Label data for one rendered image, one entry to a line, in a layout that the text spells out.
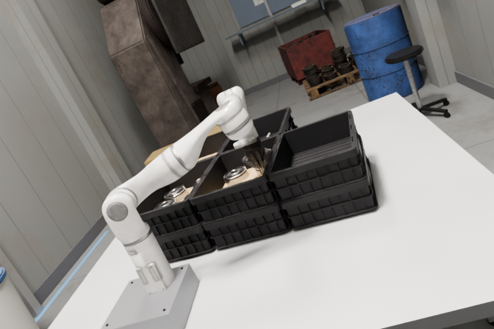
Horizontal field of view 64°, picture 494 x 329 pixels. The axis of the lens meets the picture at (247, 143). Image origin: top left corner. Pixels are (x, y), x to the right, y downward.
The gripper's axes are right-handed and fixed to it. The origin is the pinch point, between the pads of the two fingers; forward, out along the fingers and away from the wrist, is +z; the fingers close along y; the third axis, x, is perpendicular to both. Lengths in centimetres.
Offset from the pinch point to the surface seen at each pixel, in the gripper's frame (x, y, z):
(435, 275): 57, -48, 16
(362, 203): 23.3, -33.9, 11.9
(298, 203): 24.4, -14.7, 4.9
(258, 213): 24.5, -0.4, 4.7
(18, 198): -121, 263, 3
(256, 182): 24.5, -4.4, -6.4
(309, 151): -11.9, -17.1, 2.6
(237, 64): -672, 187, 18
